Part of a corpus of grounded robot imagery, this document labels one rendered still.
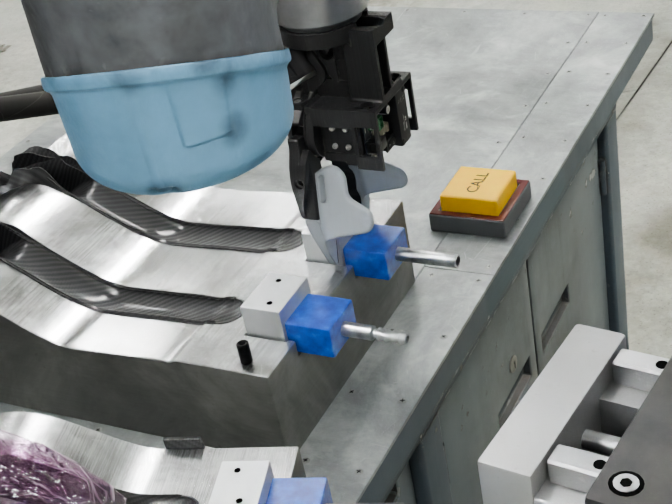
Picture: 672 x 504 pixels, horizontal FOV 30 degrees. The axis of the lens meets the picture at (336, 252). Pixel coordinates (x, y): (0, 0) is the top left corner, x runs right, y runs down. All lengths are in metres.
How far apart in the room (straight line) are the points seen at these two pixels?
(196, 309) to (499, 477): 0.44
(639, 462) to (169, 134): 0.33
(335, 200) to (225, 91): 0.65
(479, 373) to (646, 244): 1.33
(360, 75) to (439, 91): 0.57
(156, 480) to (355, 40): 0.36
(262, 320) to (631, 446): 0.43
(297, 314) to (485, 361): 0.42
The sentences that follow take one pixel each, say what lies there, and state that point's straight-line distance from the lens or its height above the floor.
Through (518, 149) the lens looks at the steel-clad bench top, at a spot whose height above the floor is 0.80.
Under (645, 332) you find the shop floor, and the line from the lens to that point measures 2.42.
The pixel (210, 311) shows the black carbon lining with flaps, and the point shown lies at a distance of 1.06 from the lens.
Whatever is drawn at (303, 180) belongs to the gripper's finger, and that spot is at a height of 0.99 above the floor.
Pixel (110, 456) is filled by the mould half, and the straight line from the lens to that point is 0.97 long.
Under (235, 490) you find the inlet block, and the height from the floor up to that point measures 0.88.
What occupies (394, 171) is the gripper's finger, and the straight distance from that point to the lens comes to 1.06.
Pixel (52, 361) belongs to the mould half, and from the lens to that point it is 1.10.
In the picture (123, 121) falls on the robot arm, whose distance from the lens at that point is 0.38.
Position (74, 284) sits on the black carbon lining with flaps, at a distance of 1.14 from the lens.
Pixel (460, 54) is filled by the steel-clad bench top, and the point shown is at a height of 0.80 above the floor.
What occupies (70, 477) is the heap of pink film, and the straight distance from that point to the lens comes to 0.93.
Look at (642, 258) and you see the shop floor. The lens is 2.62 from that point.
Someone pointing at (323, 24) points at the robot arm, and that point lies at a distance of 0.94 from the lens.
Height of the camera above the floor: 1.47
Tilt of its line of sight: 32 degrees down
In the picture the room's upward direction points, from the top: 11 degrees counter-clockwise
